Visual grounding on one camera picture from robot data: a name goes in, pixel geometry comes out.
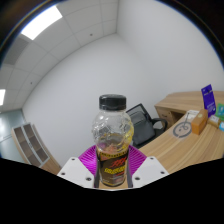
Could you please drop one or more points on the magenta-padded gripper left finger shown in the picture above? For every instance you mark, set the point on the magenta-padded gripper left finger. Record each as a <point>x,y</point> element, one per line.
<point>75,170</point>

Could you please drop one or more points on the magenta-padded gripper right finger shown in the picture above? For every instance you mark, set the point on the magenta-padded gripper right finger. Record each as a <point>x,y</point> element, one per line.
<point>150,170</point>

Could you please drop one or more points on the clear black-capped drink bottle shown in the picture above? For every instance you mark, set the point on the clear black-capped drink bottle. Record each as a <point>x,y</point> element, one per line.
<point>112,133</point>

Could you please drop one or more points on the grey mesh-back office chair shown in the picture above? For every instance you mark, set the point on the grey mesh-back office chair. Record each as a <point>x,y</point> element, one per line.
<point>144,130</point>

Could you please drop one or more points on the wooden shelf cabinet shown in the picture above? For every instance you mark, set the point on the wooden shelf cabinet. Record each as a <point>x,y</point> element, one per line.
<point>30,146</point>

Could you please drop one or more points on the wooden side desk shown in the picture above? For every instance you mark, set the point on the wooden side desk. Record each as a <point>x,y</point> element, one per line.
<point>168,111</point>

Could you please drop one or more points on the orange-brown box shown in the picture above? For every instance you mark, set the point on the orange-brown box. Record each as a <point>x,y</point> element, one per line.
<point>199,121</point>

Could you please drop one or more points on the small tan box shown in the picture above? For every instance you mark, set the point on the small tan box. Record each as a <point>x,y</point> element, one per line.
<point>213,121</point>

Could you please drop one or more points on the small light blue box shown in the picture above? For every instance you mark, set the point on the small light blue box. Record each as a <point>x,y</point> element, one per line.
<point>221,126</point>

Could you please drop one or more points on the purple upright package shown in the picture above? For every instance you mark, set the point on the purple upright package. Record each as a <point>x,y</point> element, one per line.
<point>209,100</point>

